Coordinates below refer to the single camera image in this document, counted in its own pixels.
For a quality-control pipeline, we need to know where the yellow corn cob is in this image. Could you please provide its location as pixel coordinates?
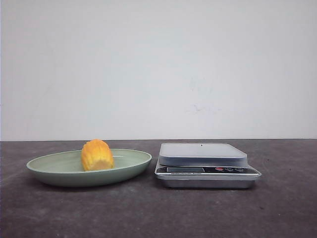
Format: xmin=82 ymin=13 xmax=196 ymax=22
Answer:
xmin=81 ymin=139 xmax=114 ymax=171

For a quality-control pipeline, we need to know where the silver digital kitchen scale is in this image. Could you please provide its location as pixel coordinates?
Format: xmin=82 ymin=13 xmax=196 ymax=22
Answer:
xmin=155 ymin=143 xmax=262 ymax=189

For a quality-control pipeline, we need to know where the green plate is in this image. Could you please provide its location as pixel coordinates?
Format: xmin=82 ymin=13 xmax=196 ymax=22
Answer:
xmin=26 ymin=148 xmax=152 ymax=187

